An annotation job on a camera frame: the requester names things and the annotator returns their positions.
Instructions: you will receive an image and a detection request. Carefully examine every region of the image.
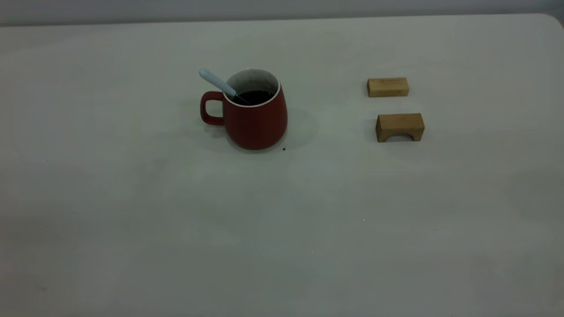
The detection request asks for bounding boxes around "red ceramic mug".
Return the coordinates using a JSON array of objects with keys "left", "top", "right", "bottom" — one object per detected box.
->
[{"left": 200, "top": 68, "right": 288, "bottom": 151}]

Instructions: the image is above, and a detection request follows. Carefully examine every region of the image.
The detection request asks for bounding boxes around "arched wooden block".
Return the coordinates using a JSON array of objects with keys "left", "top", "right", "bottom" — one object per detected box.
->
[{"left": 375, "top": 113, "right": 425, "bottom": 143}]

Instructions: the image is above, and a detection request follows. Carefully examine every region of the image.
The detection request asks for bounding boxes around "spoon with pale blue handle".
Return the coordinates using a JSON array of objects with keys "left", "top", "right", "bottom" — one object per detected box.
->
[{"left": 198, "top": 68, "right": 252, "bottom": 106}]

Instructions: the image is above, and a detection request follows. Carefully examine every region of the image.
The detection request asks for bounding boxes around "flat rectangular wooden block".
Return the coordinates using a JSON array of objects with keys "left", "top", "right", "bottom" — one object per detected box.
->
[{"left": 367, "top": 77, "right": 409, "bottom": 98}]

